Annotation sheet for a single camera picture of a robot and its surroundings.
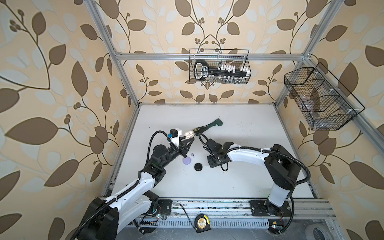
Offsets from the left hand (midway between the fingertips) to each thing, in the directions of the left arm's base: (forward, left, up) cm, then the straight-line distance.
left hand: (192, 137), depth 74 cm
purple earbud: (+2, +1, -24) cm, 24 cm away
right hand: (-4, -12, -23) cm, 26 cm away
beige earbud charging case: (+2, +2, 0) cm, 3 cm away
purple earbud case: (-2, +4, -24) cm, 25 cm away
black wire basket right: (+14, -65, +11) cm, 68 cm away
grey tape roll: (-35, -60, -23) cm, 73 cm away
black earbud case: (-6, -3, -23) cm, 24 cm away
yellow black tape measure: (-34, -6, -20) cm, 40 cm away
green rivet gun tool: (+20, -3, -23) cm, 30 cm away
